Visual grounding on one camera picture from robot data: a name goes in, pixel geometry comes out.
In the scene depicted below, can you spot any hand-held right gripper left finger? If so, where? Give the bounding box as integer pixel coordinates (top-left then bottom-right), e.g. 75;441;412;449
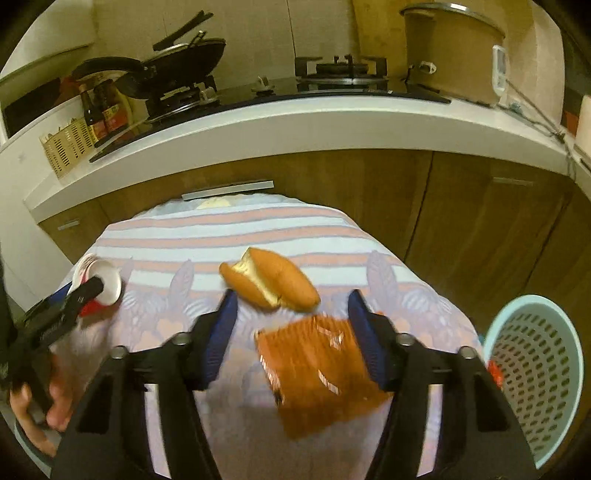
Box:
50;290;238;480

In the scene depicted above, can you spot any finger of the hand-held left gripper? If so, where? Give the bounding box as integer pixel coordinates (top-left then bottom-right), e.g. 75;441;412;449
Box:
25;284;75;319
62;275;105;319

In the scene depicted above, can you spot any black frying pan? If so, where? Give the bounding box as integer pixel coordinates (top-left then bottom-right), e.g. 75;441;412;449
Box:
71;56;160;99

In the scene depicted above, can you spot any light blue perforated plastic basket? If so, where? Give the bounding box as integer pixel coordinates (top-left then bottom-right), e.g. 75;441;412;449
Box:
482;294;583;467

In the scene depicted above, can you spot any pink floral blanket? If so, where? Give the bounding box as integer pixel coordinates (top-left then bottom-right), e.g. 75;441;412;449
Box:
14;194;485;480

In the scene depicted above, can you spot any bitten bread roll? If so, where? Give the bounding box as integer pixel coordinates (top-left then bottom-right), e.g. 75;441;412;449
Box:
218;247;321;311

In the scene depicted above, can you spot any dark sauce bottle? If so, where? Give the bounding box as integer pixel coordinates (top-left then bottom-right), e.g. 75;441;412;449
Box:
99;79;131;134
79;80;109;148

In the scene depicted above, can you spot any wooden cutting board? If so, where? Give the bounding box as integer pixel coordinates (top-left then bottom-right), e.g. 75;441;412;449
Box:
352;0;407;58

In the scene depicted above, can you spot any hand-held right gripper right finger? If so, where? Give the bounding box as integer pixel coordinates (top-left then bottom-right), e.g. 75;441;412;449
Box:
347;290;539;480

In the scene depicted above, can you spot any black wok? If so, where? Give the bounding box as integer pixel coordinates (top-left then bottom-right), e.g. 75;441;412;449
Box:
152;10;228;77

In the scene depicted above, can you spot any black power cable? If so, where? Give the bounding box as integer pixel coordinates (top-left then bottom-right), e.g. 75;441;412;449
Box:
501;78;583;176

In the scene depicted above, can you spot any red and white paper cup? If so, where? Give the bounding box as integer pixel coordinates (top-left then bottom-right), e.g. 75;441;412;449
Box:
72;255;123;317

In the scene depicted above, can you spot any black glass gas stove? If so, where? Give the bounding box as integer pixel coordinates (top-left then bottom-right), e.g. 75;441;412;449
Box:
89;54;452;163

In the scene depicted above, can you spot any person's left hand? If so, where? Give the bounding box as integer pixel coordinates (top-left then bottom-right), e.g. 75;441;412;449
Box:
10;364;79;455

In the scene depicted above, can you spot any brown rice cooker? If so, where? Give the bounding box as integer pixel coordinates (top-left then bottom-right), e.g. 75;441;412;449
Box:
399;1;509;108

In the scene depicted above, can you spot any yellow slotted basket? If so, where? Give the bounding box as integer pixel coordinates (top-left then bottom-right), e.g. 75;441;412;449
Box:
39;117;96;178

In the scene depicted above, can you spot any brown snack wrapper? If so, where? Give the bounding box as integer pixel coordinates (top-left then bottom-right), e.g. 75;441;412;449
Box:
255;314;393;439

